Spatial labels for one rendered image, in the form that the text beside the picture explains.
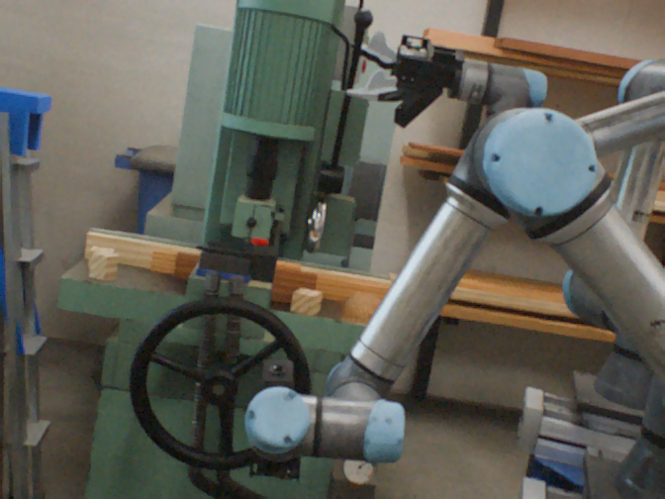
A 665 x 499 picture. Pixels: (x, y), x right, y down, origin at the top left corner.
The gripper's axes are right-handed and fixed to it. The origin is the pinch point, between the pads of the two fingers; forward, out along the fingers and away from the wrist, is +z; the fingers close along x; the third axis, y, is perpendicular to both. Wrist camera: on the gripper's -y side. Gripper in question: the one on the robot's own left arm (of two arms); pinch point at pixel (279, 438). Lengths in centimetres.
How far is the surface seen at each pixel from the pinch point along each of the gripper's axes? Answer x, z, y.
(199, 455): -12.7, 7.5, 2.9
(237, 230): -11.8, 17.9, -40.0
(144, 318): -25.9, 15.1, -20.9
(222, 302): -10.8, -5.2, -19.5
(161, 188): -54, 173, -110
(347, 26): 6, 26, -91
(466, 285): 66, 205, -92
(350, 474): 12.8, 21.9, 2.5
